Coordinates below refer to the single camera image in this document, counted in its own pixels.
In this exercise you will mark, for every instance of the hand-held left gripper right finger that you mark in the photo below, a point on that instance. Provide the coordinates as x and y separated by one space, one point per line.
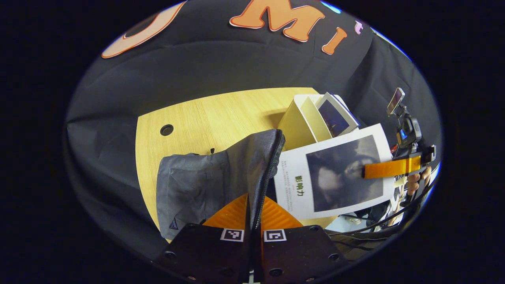
300 252

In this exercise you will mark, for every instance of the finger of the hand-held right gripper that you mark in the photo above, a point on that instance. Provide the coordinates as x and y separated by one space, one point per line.
390 167

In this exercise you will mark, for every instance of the grey schoolbag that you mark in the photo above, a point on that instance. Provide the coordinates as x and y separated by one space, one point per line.
205 181

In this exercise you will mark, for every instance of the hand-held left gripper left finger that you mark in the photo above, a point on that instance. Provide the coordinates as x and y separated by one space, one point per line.
205 252

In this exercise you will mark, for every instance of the black backdrop cloth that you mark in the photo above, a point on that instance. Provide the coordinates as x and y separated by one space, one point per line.
217 63

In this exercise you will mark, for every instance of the blue cover book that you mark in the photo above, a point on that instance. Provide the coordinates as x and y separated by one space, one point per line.
335 116

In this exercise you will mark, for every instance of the white portrait cover book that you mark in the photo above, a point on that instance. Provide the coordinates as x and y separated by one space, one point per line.
335 177

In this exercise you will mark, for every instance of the white bookshelf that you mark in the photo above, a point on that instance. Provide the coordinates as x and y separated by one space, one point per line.
300 126

